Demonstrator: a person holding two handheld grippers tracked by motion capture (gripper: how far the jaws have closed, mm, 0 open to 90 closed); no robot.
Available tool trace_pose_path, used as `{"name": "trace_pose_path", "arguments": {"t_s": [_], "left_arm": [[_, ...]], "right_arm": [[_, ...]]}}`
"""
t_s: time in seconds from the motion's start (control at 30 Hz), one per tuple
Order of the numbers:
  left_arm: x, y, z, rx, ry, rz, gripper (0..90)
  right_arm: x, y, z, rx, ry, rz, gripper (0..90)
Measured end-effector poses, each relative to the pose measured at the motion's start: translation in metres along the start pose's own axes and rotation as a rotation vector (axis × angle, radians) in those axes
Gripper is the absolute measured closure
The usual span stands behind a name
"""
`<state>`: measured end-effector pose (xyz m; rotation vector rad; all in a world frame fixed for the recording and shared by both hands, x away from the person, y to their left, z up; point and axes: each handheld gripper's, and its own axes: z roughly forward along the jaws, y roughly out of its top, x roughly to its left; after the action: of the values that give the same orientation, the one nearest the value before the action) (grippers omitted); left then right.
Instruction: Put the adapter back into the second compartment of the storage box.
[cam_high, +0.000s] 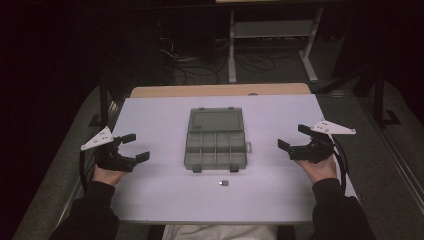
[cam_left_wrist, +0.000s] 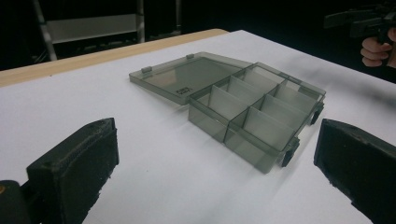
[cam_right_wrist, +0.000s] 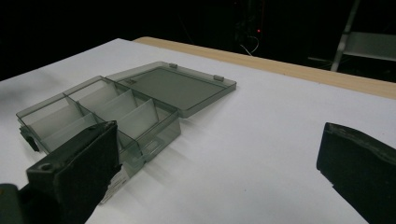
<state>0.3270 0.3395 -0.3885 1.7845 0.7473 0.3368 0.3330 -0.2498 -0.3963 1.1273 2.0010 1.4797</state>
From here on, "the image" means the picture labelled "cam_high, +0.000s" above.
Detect wooden table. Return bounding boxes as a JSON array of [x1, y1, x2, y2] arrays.
[[129, 82, 312, 99]]

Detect person's lap in light trousers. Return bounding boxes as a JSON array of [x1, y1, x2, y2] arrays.
[[161, 224, 278, 240]]

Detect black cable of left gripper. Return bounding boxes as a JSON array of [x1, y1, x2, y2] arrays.
[[78, 149, 90, 194]]

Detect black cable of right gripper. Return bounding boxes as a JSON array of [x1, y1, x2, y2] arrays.
[[331, 135, 350, 195]]

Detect black metal stand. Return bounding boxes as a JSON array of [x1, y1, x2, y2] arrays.
[[88, 75, 112, 128], [372, 63, 402, 130]]

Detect person's right hand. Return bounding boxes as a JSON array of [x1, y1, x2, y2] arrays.
[[294, 154, 338, 185]]

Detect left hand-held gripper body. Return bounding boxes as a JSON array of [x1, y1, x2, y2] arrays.
[[80, 125, 137, 173]]

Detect white metal shelf stand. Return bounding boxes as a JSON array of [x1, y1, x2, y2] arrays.
[[227, 6, 325, 84]]

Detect person's left hand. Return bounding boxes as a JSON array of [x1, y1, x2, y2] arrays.
[[92, 163, 129, 187]]

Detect grey plastic organizer box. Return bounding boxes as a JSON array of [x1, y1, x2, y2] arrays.
[[183, 106, 253, 174]]

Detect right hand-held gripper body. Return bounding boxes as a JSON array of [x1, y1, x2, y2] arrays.
[[289, 119, 357, 164]]

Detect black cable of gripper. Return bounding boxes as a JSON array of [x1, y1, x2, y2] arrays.
[[331, 135, 350, 195], [78, 149, 90, 194]]

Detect cables on floor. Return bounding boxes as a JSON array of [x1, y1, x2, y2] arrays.
[[159, 35, 222, 86]]

